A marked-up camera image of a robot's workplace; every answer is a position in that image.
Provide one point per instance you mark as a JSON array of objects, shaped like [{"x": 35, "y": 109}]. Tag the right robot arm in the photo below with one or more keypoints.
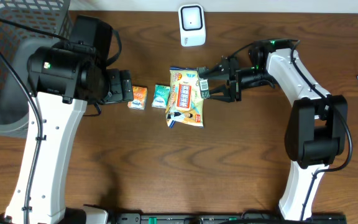
[{"x": 317, "y": 130}]

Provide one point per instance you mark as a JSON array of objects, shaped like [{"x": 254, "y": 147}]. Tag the green tissue packet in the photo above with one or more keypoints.
[{"x": 161, "y": 96}]

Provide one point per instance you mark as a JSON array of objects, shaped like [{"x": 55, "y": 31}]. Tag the orange snack packet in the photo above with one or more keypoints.
[{"x": 140, "y": 98}]

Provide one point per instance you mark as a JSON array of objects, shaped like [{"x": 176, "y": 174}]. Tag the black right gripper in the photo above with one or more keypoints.
[{"x": 230, "y": 71}]

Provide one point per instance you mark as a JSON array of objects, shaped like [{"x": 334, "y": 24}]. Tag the yellow snack bag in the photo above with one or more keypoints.
[{"x": 185, "y": 103}]

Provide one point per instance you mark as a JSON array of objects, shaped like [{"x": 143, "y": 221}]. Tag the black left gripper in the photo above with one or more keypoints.
[{"x": 126, "y": 90}]

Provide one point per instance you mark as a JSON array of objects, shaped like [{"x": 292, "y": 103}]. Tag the dark grey plastic basket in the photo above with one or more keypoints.
[{"x": 17, "y": 44}]

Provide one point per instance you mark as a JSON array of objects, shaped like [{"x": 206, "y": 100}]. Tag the white barcode scanner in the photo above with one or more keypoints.
[{"x": 192, "y": 25}]

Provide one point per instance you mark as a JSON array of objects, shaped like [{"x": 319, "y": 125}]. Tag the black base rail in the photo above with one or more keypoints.
[{"x": 248, "y": 217}]

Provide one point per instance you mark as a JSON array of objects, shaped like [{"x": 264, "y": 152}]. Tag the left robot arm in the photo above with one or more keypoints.
[{"x": 63, "y": 80}]

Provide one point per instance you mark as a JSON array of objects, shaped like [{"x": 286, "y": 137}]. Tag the black round-logo snack packet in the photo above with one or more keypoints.
[{"x": 204, "y": 88}]

